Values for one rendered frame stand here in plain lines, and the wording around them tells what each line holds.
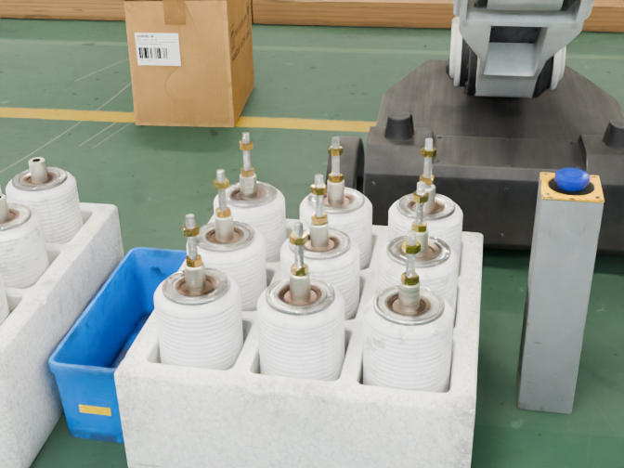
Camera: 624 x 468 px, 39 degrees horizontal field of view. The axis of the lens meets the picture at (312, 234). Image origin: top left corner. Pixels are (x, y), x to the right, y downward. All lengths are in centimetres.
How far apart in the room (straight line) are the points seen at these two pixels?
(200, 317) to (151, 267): 42
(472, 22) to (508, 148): 24
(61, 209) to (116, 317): 17
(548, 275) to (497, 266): 43
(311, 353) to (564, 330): 35
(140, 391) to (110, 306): 31
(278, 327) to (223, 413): 12
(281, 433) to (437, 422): 17
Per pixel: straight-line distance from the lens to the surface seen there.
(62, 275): 121
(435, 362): 96
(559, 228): 109
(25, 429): 116
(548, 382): 121
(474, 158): 147
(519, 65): 158
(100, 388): 114
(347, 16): 291
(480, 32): 142
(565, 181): 108
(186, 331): 98
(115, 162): 197
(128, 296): 136
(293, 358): 96
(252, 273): 108
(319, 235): 106
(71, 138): 213
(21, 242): 119
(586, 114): 175
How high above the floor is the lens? 77
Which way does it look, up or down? 28 degrees down
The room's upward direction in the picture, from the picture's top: 1 degrees counter-clockwise
